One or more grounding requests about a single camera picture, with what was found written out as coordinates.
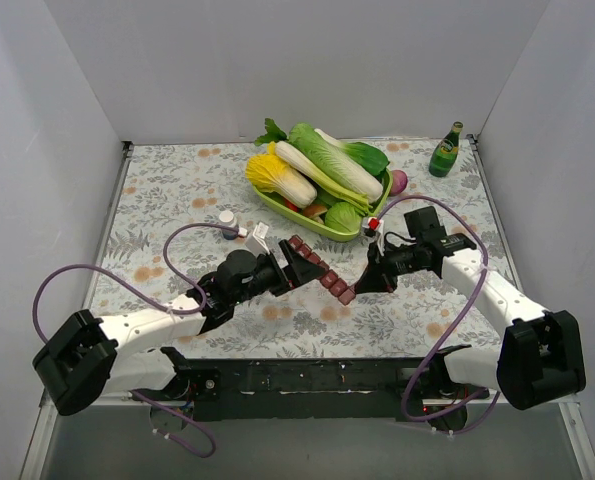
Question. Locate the green napa cabbage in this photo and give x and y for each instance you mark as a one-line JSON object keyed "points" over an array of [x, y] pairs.
{"points": [[334, 162]]}

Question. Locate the green bok choy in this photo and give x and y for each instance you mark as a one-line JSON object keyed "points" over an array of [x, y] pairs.
{"points": [[370, 158]]}

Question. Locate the floral tablecloth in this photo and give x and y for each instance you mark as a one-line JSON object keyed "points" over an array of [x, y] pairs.
{"points": [[164, 233]]}

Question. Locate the white celery stalk bunch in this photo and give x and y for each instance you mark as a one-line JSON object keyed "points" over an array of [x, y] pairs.
{"points": [[276, 141]]}

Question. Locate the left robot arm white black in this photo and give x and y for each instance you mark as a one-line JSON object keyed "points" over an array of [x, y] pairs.
{"points": [[90, 356]]}

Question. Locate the green plastic tray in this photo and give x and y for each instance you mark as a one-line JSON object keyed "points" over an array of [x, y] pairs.
{"points": [[280, 205]]}

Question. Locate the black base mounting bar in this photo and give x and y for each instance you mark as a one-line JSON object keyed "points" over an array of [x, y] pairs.
{"points": [[286, 388]]}

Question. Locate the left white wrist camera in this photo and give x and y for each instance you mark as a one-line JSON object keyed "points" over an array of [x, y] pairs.
{"points": [[255, 241]]}

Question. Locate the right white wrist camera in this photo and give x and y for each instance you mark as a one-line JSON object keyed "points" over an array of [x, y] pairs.
{"points": [[373, 229]]}

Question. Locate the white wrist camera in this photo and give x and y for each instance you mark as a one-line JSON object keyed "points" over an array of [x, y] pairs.
{"points": [[255, 241], [373, 229]]}

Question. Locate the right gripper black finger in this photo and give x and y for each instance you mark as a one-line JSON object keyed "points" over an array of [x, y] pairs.
{"points": [[374, 254], [376, 278]]}

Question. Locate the purple red onion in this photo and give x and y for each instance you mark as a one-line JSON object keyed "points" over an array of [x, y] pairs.
{"points": [[399, 182]]}

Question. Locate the yellow napa cabbage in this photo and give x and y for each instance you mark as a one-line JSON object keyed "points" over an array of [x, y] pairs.
{"points": [[270, 174]]}

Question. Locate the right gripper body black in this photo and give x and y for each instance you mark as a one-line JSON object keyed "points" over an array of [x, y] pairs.
{"points": [[377, 262]]}

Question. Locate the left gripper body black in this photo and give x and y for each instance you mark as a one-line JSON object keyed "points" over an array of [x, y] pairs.
{"points": [[285, 268]]}

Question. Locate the brown mushroom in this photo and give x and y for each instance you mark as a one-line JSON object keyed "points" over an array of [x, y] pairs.
{"points": [[315, 212]]}

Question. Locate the green glass bottle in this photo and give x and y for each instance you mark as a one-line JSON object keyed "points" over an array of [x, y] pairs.
{"points": [[445, 154]]}

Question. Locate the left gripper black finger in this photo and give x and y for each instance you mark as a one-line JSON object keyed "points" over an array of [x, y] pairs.
{"points": [[291, 256], [304, 272]]}

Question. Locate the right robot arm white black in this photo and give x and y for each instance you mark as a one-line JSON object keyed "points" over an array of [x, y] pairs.
{"points": [[540, 358]]}

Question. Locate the small round green cabbage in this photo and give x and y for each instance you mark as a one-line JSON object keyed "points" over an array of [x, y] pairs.
{"points": [[343, 217]]}

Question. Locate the white pill bottle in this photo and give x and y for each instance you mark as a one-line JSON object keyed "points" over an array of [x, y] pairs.
{"points": [[231, 228]]}

